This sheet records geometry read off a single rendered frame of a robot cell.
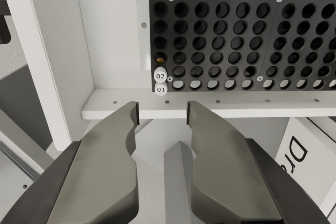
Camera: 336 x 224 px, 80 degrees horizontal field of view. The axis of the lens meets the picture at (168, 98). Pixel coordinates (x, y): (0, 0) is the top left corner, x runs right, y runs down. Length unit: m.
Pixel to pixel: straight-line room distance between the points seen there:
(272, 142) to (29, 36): 0.44
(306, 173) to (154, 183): 1.45
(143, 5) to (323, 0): 0.17
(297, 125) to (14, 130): 0.53
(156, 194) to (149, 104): 1.63
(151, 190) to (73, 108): 1.61
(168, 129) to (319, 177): 1.06
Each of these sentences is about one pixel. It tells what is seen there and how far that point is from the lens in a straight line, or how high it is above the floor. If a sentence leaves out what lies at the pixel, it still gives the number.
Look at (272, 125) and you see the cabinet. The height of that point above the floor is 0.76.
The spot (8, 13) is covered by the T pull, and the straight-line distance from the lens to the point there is 0.21.
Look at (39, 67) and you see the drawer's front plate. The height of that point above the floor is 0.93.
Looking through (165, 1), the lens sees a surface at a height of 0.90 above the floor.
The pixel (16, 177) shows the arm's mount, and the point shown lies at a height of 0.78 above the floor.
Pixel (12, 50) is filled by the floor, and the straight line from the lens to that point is 1.37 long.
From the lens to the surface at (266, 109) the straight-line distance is 0.26.
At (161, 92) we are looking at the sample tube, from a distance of 0.20.
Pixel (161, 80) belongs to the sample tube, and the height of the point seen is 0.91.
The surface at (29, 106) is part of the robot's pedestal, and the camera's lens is 0.64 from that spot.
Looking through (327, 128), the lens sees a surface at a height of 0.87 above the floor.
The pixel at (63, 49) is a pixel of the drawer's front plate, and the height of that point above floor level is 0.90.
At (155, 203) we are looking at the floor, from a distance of 1.94.
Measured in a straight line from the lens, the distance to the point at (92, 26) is 0.27.
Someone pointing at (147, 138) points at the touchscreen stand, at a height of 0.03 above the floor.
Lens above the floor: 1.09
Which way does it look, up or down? 62 degrees down
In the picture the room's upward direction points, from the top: 175 degrees clockwise
